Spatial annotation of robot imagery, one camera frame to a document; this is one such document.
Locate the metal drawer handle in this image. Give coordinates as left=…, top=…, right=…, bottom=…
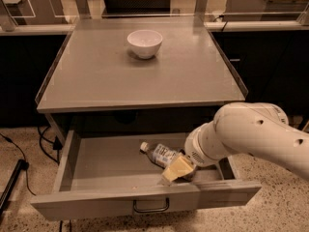
left=132, top=198, right=170, bottom=214

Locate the blue labelled plastic bottle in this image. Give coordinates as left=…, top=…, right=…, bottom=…
left=140, top=142, right=185, bottom=171

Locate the grey open drawer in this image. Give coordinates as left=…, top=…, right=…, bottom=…
left=31, top=130, right=262, bottom=220

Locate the white ceramic bowl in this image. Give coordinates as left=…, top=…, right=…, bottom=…
left=126, top=30, right=163, bottom=59

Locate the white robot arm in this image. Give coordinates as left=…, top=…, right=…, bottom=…
left=162, top=102, right=309, bottom=185

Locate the black floor cable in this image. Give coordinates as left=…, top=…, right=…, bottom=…
left=37, top=125, right=64, bottom=164

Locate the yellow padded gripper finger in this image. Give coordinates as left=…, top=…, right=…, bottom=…
left=162, top=154, right=196, bottom=183

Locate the clear acrylic barrier panel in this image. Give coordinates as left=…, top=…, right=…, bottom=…
left=1, top=0, right=308, bottom=24

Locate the grey counter cabinet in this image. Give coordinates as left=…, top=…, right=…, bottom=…
left=37, top=16, right=248, bottom=140

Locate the black stand leg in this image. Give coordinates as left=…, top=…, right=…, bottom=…
left=0, top=159, right=28, bottom=216

